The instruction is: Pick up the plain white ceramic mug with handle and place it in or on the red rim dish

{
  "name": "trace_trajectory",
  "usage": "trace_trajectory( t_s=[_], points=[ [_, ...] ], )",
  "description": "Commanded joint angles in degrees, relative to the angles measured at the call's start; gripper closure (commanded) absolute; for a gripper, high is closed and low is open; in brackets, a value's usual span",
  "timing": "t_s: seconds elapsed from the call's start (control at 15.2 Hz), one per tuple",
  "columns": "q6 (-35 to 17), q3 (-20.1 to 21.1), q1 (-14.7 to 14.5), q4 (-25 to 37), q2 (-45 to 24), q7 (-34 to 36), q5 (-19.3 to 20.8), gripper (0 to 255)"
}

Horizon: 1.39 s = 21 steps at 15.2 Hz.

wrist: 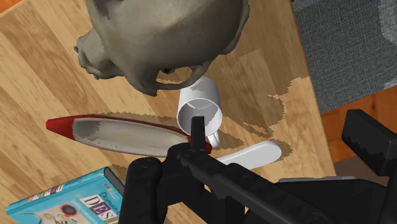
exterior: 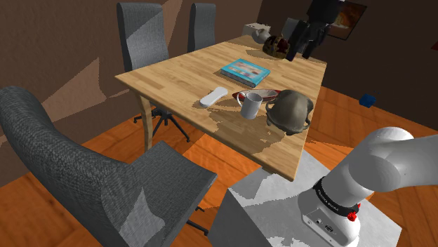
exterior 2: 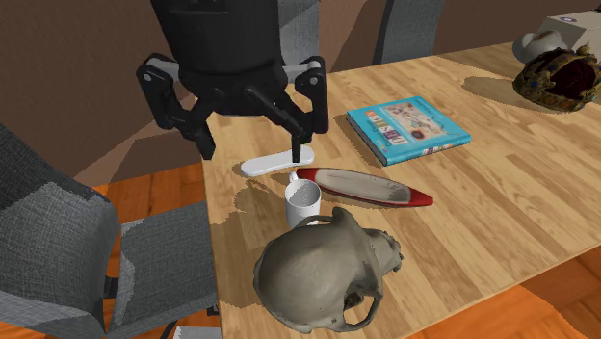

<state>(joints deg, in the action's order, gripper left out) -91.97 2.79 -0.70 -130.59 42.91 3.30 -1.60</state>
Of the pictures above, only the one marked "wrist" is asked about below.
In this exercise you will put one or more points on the teal book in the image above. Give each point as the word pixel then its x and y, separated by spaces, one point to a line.
pixel 62 201

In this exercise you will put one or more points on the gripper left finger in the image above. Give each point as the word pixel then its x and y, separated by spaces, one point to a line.
pixel 198 173

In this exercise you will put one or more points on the grey teapot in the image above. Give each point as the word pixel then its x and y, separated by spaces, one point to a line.
pixel 161 37

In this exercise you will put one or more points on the white flat rounded bar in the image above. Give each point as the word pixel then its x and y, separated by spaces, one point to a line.
pixel 257 153

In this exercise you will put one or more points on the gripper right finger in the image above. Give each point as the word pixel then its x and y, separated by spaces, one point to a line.
pixel 372 139

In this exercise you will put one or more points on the white mug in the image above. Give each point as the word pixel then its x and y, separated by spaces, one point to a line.
pixel 201 93

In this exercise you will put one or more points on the grey rug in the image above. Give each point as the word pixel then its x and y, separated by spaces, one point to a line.
pixel 347 46

